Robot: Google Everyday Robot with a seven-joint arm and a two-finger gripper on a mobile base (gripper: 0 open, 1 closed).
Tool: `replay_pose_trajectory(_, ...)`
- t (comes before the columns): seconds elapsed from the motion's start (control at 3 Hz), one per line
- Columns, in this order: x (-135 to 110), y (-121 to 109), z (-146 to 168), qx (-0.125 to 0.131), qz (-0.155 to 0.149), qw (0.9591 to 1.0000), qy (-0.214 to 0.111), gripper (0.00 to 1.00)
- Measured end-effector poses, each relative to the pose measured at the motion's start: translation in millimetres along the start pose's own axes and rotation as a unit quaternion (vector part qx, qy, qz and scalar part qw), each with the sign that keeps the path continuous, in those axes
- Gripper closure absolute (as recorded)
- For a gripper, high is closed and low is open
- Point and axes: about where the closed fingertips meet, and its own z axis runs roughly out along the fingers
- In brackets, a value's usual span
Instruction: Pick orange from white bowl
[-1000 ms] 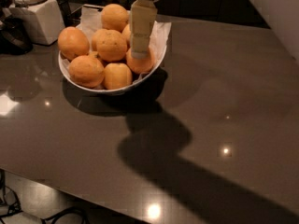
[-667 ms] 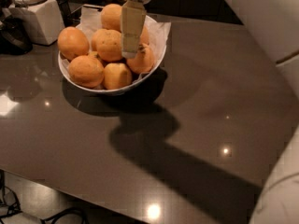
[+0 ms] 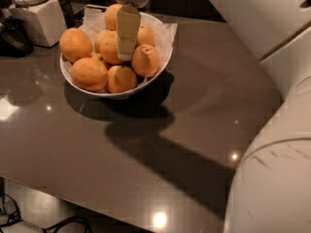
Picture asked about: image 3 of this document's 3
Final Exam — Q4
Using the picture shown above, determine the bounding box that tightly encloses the black cable on floor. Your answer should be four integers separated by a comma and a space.
0, 178, 93, 233

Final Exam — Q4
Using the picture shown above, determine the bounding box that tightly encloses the orange at far top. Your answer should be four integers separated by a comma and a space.
104, 4, 121, 31

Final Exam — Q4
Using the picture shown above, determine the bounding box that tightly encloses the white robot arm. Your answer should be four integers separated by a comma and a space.
108, 0, 310, 233

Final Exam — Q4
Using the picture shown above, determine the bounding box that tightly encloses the orange at far left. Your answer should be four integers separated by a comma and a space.
59, 28, 92, 63

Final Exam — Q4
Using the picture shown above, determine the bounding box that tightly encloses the white ceramic canister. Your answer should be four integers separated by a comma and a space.
9, 0, 67, 48

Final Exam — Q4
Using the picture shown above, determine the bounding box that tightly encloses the orange front left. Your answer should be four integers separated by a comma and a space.
70, 57, 108, 92

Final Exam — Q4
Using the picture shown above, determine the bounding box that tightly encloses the dark holder behind canister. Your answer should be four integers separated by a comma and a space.
57, 0, 76, 28

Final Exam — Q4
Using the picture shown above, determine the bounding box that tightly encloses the white paper napkin liner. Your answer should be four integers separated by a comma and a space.
61, 5, 179, 94

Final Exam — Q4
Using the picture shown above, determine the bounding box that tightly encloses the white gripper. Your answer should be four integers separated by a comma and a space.
116, 0, 150, 61

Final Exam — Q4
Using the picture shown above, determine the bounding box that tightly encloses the black appliance at left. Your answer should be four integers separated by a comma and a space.
0, 0, 33, 57

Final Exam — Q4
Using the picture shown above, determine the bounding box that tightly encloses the white ceramic bowl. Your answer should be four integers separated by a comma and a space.
59, 11, 174, 101

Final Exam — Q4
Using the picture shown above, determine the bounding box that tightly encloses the orange upper right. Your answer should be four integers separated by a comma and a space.
136, 22, 155, 46

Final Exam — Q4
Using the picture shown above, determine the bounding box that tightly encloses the orange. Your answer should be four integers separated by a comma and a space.
59, 28, 92, 63
107, 65, 137, 93
136, 22, 155, 46
131, 45, 160, 77
70, 57, 108, 92
94, 30, 123, 65
104, 4, 121, 31

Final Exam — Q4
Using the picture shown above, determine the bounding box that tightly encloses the orange in centre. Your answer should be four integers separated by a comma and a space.
94, 30, 123, 65

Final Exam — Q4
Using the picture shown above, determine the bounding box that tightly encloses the orange front centre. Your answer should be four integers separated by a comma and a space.
107, 65, 137, 93

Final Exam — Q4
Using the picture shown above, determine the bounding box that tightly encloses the orange right side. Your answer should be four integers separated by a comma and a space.
131, 45, 160, 77

